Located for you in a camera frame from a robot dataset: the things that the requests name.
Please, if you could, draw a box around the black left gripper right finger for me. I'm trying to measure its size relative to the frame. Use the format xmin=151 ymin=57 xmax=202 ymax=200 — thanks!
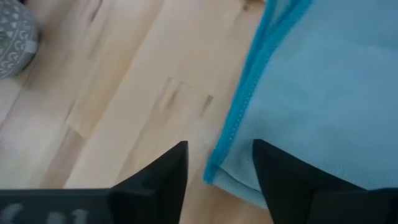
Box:
xmin=252 ymin=139 xmax=398 ymax=224

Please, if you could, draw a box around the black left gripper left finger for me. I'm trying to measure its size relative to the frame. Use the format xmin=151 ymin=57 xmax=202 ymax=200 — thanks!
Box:
xmin=0 ymin=141 xmax=189 ymax=224

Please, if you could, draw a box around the blue microfiber towel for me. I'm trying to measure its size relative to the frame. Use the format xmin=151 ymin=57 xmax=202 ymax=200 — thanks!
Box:
xmin=203 ymin=0 xmax=398 ymax=209

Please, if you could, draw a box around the artificial plant in patterned pot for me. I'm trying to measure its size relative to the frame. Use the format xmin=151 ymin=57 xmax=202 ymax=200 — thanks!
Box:
xmin=0 ymin=0 xmax=39 ymax=80

